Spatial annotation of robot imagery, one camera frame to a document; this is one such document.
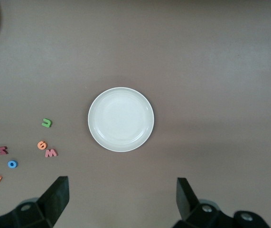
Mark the pink foam letter W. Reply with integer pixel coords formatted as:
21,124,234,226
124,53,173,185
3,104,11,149
45,148,58,159

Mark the beige round plate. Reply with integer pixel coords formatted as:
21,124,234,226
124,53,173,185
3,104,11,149
87,86,155,153

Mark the brown table cover sheet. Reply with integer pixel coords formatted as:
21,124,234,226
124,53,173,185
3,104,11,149
0,0,271,228

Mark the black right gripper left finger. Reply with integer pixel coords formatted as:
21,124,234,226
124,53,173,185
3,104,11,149
0,176,70,228

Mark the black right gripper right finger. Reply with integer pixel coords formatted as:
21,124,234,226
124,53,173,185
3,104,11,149
174,177,234,228

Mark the green foam letter U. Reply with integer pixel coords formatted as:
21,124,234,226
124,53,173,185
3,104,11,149
41,118,53,129

